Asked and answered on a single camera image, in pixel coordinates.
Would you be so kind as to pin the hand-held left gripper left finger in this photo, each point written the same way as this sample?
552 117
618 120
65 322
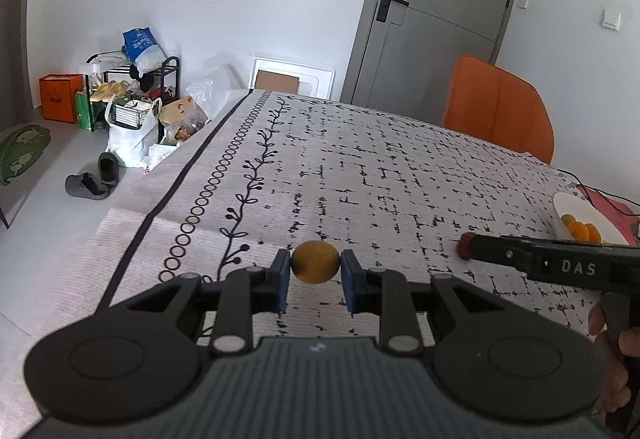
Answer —
281 284

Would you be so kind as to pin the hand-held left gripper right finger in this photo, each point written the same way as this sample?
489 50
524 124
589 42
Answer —
350 284

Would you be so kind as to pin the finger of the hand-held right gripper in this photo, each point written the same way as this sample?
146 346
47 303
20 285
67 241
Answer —
560 241
500 253

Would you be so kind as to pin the large orange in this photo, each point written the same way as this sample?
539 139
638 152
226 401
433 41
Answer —
580 229

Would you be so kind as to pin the yellow-green kiwi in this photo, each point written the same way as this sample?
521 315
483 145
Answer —
315 263

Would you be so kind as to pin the white bowl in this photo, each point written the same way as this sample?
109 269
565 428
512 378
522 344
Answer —
607 224

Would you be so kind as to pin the person's right hand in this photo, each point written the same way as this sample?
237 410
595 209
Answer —
622 364

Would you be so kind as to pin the red printed cloth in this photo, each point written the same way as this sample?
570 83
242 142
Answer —
617 211

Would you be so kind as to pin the white patterned tablecloth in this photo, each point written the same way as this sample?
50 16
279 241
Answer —
380 169

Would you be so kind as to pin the orange chair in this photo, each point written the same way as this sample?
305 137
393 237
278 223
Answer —
495 109

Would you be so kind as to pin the plastic bag of snacks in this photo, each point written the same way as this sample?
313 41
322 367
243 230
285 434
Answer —
185 129

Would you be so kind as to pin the brown paper bag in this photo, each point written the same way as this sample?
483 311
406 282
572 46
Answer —
176 111

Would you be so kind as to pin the brown cardboard sheet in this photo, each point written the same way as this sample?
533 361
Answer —
276 82

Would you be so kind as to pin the white shopping bag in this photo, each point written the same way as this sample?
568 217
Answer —
131 144

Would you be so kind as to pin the clear plastic bag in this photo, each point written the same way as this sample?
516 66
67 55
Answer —
212 89

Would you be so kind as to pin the dark grey slipper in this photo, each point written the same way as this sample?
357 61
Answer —
107 169
85 186

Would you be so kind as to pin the white framed board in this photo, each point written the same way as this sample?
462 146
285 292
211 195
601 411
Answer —
320 76

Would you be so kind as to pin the black shoe rack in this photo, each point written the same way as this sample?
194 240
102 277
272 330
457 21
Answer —
172 74

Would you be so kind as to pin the grey door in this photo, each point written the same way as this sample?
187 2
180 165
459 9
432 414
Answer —
440 9

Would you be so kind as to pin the pair of yellow slippers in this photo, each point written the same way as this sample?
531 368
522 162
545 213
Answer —
107 90

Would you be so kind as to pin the green box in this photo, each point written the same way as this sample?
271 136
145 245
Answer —
85 111

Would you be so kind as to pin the blue and white bag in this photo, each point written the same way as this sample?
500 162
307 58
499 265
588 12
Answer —
142 50

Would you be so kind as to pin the orange box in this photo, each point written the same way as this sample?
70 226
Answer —
60 98

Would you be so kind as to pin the green rug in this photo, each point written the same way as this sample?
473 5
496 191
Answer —
22 154

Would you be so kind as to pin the white light switch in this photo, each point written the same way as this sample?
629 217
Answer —
611 18

